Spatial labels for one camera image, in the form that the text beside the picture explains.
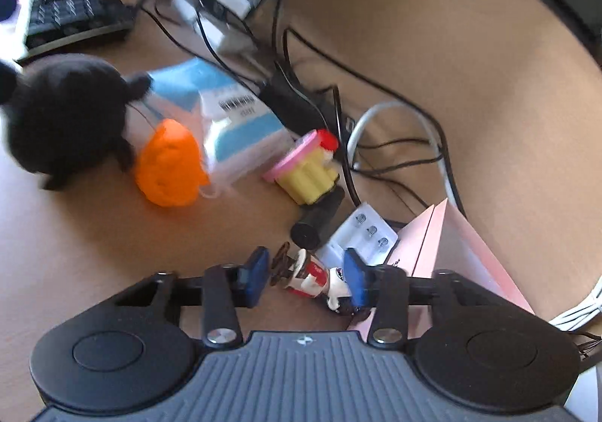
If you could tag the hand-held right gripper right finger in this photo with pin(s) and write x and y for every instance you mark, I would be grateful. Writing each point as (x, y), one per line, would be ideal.
(356, 281)

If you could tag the white blister pack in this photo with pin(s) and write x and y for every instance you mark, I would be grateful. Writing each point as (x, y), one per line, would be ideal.
(362, 234)

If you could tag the black cylinder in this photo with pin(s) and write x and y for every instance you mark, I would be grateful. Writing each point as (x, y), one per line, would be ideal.
(315, 219)

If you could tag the red and white figurine toy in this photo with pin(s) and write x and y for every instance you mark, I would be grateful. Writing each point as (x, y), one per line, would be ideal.
(308, 276)

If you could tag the blue and white packet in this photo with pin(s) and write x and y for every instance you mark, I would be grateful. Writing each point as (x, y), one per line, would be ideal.
(235, 135)

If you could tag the pink cardboard box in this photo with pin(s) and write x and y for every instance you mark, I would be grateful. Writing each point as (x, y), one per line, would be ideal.
(451, 248)

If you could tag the black plush toy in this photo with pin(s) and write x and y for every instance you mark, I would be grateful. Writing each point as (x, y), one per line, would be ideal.
(61, 121)

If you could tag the black adapter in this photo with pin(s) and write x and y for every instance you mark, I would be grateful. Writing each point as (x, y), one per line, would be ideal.
(291, 106)

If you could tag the white adapter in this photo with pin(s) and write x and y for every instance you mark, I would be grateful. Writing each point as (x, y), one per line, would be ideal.
(221, 36)

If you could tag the orange soft toy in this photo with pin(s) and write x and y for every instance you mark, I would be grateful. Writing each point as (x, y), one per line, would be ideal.
(169, 168)

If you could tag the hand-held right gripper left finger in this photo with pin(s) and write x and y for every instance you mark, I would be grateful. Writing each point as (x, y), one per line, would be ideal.
(255, 278)

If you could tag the yellow and pink cupcake toy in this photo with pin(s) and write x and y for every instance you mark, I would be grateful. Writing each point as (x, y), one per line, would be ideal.
(305, 172)

